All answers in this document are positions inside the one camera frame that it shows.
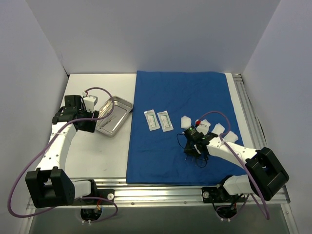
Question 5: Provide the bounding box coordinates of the scalpel handle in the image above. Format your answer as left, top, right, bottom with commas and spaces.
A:
99, 117, 115, 127
100, 116, 115, 125

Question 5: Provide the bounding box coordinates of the right suture packet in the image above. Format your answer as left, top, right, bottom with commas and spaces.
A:
157, 111, 174, 132

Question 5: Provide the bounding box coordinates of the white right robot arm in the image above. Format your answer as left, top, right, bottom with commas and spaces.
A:
183, 123, 289, 201

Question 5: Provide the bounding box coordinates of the aluminium right rail frame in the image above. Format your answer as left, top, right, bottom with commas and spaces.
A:
231, 73, 277, 181

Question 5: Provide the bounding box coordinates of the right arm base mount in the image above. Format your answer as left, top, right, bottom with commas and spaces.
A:
201, 185, 247, 222

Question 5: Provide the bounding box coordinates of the left suture packet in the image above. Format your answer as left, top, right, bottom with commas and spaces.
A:
144, 110, 160, 131

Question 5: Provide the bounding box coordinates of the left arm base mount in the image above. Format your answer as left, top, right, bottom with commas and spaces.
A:
78, 189, 118, 224

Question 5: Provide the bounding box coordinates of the blue surgical drape cloth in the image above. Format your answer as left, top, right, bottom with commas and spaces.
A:
126, 71, 247, 186

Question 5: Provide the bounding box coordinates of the aluminium front rail frame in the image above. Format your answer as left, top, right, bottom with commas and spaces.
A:
21, 179, 296, 234

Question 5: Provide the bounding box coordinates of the stainless steel tray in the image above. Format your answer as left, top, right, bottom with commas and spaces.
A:
96, 96, 133, 137

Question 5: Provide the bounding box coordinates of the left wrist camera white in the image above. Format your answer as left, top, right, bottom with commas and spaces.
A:
83, 96, 98, 113

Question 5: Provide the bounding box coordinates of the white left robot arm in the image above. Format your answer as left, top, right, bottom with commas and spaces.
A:
25, 95, 99, 208

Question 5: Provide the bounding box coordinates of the suture packet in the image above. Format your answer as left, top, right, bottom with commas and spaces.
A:
144, 110, 160, 131
157, 111, 174, 132

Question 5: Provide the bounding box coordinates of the white gauze pad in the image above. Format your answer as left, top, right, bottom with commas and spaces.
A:
181, 116, 192, 129
224, 131, 238, 143
197, 118, 211, 134
212, 123, 225, 135

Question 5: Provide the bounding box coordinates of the aluminium rail frame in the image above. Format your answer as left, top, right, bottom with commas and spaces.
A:
21, 179, 296, 234
231, 73, 277, 181

